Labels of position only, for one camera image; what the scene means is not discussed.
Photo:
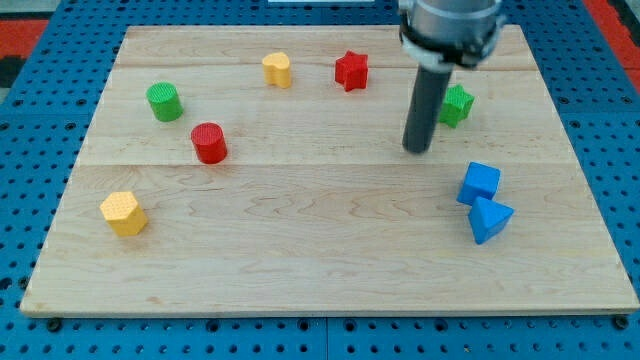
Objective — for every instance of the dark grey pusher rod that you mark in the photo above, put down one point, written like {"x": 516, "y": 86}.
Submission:
{"x": 427, "y": 98}

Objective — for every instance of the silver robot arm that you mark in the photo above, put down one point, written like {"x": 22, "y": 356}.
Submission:
{"x": 442, "y": 34}

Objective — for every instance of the wooden board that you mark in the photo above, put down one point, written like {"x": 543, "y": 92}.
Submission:
{"x": 317, "y": 210}

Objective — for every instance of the green star block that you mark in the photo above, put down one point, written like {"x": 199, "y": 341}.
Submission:
{"x": 456, "y": 106}

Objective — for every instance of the blue cube block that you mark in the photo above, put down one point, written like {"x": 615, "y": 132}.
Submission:
{"x": 480, "y": 180}

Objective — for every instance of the yellow hexagon block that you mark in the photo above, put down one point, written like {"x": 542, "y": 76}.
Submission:
{"x": 123, "y": 213}

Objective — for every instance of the red star block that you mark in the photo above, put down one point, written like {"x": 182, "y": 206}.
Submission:
{"x": 351, "y": 71}

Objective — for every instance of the red cylinder block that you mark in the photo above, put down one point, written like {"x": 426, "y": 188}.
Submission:
{"x": 209, "y": 143}

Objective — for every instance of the blue triangle block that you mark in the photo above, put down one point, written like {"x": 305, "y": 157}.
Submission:
{"x": 487, "y": 218}

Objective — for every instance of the green cylinder block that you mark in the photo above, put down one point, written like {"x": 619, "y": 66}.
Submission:
{"x": 164, "y": 101}

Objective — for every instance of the yellow heart block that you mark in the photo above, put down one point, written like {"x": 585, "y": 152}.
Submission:
{"x": 276, "y": 70}

